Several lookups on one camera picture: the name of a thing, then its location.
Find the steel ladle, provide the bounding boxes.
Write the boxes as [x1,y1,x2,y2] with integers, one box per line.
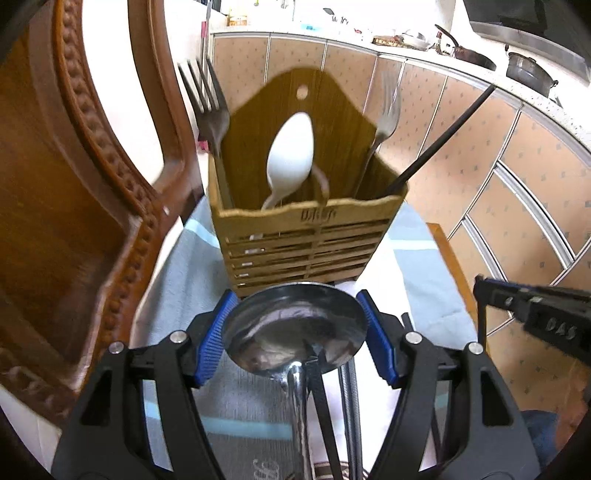
[221,282,368,479]

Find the kitchen cabinet run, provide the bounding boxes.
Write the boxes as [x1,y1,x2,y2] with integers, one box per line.
[209,32,591,416]

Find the plaid grey pink cloth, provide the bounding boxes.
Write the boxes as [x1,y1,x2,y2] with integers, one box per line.
[131,200,477,479]

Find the carved wooden chair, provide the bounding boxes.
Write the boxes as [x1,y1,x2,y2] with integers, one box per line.
[1,1,204,427]

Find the wooden utensil holder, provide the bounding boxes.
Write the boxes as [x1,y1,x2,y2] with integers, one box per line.
[208,68,408,297]

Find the grey cooking pot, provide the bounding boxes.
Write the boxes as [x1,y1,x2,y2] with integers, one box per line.
[506,52,559,98]

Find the black frying pan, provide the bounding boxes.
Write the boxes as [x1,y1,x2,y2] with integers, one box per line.
[435,24,497,71]

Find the silver steel fork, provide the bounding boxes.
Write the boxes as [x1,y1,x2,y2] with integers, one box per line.
[353,71,402,197]

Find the black range hood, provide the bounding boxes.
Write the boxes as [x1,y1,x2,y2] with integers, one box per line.
[465,0,590,83]

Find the white ceramic spoon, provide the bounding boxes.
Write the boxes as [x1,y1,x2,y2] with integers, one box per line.
[262,112,314,210]

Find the dark steel fork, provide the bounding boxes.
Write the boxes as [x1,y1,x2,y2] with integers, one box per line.
[177,58,233,208]

